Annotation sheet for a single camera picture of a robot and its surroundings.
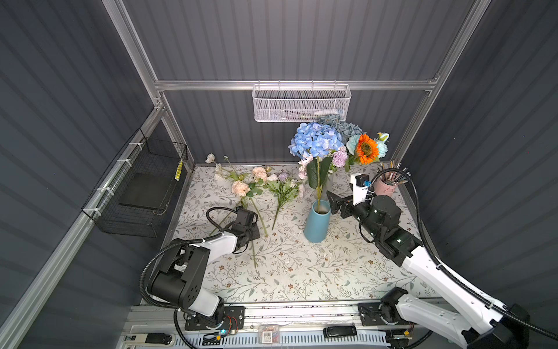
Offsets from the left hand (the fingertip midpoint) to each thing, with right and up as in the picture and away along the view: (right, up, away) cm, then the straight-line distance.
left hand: (255, 231), depth 94 cm
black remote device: (+30, -28, -22) cm, 47 cm away
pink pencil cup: (+60, +21, +5) cm, 63 cm away
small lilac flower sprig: (+13, +18, +8) cm, 24 cm away
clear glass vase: (+27, +20, -18) cm, 38 cm away
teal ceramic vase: (+25, +7, -15) cm, 30 cm away
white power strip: (-30, -28, -27) cm, 49 cm away
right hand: (+33, +19, -22) cm, 44 cm away
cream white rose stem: (-15, +25, +18) cm, 35 cm away
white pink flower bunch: (+32, +29, -18) cm, 47 cm away
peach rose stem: (-5, +17, +9) cm, 20 cm away
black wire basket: (-38, +16, -22) cm, 47 cm away
